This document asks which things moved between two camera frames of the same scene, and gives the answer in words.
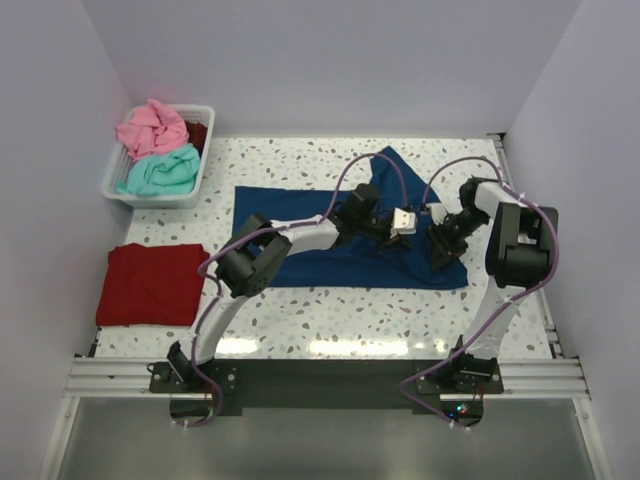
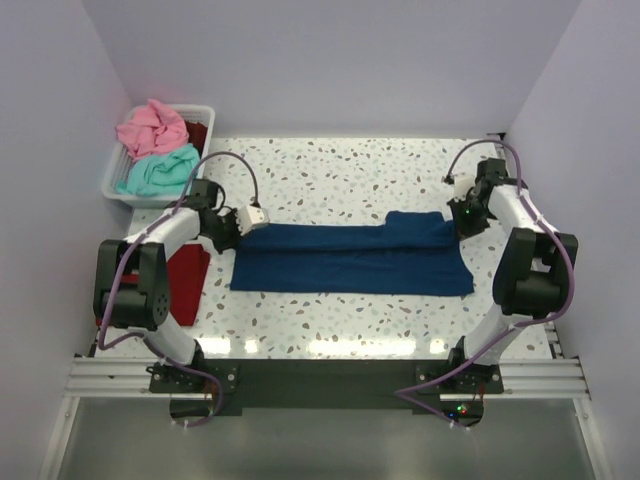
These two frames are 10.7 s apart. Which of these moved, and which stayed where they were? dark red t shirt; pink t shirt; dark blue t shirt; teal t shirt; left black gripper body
Moved: dark blue t shirt; left black gripper body
Stayed: teal t shirt; dark red t shirt; pink t shirt
